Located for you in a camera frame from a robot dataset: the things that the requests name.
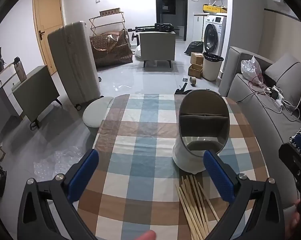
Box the round pale green stool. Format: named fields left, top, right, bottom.
left=83, top=96, right=115, bottom=138

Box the wooden slotted tray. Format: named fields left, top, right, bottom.
left=99, top=8, right=121, bottom=15

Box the beige trash bin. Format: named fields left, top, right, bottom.
left=202, top=52, right=224, bottom=81

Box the grey cabinet with legs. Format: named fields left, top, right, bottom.
left=140, top=31, right=176, bottom=68

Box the wooden folding rack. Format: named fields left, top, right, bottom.
left=89, top=11, right=128, bottom=37

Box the person's right hand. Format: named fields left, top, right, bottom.
left=289, top=197, right=301, bottom=240

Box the black tripod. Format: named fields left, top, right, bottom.
left=128, top=23, right=184, bottom=34

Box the tall cardboard box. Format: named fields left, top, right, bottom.
left=190, top=52, right=204, bottom=67

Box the grey sofa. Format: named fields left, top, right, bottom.
left=218, top=46, right=301, bottom=210

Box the yellow box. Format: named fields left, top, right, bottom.
left=203, top=4, right=227, bottom=13

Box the white power strip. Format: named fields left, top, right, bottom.
left=264, top=85, right=284, bottom=105

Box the black trash bag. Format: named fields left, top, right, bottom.
left=184, top=41, right=204, bottom=57

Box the white red plastic bag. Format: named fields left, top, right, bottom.
left=241, top=56, right=264, bottom=87

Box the bubble wrap sheet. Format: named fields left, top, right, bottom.
left=33, top=146, right=88, bottom=183

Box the pile of wooden chopsticks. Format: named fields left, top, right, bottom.
left=175, top=174, right=219, bottom=240

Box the person's left hand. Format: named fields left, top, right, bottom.
left=135, top=231, right=156, bottom=240

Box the white washing machine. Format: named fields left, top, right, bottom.
left=203, top=15, right=227, bottom=57

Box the checked tablecloth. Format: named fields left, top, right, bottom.
left=77, top=94, right=269, bottom=240

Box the white drawer cabinet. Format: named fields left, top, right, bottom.
left=0, top=64, right=23, bottom=120

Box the brown patterned bag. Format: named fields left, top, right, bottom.
left=89, top=29, right=133, bottom=68

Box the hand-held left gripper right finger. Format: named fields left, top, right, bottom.
left=203, top=149, right=286, bottom=240

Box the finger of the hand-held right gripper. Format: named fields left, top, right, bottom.
left=279, top=134, right=301, bottom=200

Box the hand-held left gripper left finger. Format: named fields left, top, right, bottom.
left=18, top=149, right=100, bottom=240

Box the open cardboard box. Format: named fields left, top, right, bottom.
left=188, top=64, right=203, bottom=78

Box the beige hard suitcase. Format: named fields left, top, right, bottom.
left=47, top=21, right=105, bottom=110

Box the brown water bottle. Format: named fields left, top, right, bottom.
left=14, top=57, right=27, bottom=82

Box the wooden door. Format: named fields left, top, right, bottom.
left=33, top=0, right=66, bottom=75

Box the grey white utensil holder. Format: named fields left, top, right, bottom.
left=172, top=89, right=230, bottom=174

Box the black cable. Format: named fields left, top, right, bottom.
left=237, top=90, right=273, bottom=103

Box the grey sofa cushion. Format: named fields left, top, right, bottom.
left=265, top=54, right=301, bottom=105

